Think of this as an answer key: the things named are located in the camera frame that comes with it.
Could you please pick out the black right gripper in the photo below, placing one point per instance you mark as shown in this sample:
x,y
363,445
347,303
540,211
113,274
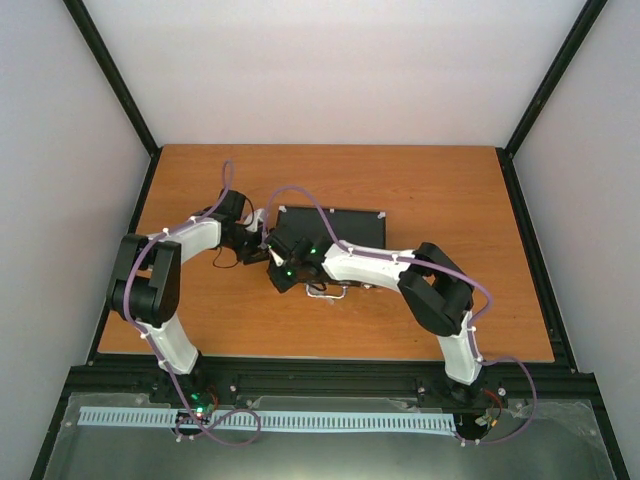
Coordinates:
x,y
282,282

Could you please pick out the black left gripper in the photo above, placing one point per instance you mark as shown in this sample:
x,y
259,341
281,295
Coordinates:
x,y
256,258

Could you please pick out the black poker set case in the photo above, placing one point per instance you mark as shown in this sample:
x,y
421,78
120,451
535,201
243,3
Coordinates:
x,y
345,230

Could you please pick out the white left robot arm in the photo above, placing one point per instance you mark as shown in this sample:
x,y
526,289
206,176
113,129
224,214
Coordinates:
x,y
145,284

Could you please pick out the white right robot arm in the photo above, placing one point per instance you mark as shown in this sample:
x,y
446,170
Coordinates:
x,y
437,293

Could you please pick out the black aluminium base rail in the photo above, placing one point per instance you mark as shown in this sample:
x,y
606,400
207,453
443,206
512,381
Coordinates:
x,y
233,380

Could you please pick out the light blue cable duct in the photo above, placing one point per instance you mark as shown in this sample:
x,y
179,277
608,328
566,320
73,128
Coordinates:
x,y
271,421

